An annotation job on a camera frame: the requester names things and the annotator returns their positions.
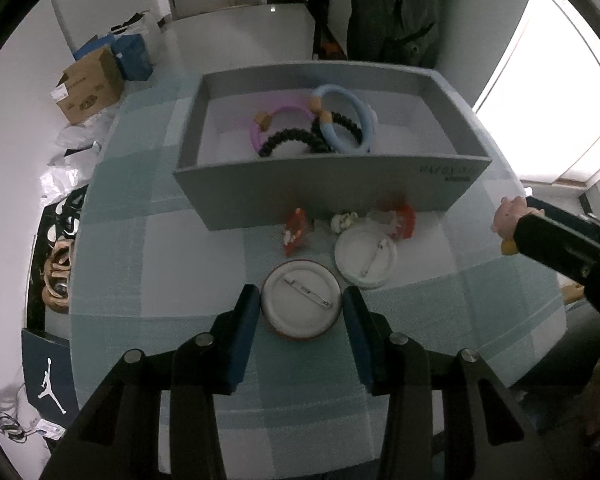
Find white round pin badge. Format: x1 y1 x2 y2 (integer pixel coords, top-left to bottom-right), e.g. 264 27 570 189
261 259 341 340

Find red cartoon brooch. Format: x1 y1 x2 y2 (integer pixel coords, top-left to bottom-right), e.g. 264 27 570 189
283 208 309 257

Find cream pearl flower brooch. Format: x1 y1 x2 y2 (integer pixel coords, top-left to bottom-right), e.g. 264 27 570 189
329 211 358 235

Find person's right hand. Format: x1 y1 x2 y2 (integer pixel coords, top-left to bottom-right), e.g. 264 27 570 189
491 196 545 256

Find teal checked tablecloth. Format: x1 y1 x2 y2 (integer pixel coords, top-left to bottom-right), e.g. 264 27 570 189
69 62 567 479

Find tan brown shoes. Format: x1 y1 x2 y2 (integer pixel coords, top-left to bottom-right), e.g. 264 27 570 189
41 240 74 314

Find navy jordan shoe box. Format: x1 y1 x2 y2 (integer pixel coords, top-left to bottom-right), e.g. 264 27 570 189
21 328 80 429

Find grey cardboard box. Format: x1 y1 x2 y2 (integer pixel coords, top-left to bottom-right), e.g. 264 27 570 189
174 62 491 231

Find black white sneakers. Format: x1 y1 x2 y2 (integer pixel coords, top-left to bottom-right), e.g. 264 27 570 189
46 185 87 246

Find white plastic bags pile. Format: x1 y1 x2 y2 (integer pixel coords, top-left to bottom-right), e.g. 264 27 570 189
40 105 119 207

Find brown cardboard carton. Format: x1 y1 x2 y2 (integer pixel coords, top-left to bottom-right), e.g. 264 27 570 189
50 46 124 126

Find black hanging jacket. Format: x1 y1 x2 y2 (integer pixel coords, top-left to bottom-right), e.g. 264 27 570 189
347 0 442 68

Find blue cardboard box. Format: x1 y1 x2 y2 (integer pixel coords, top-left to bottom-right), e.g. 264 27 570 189
73 34 154 81

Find white plastic bag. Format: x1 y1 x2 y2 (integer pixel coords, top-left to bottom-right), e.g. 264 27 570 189
110 11 162 51

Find black beaded bracelet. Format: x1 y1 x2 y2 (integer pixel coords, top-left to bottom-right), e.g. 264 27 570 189
311 110 364 146
258 128 334 160

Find pink ring bracelet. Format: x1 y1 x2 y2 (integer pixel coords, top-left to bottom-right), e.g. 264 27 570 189
249 103 318 155

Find light blue ring bracelet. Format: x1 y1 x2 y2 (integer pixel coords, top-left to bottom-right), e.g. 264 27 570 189
308 82 376 156

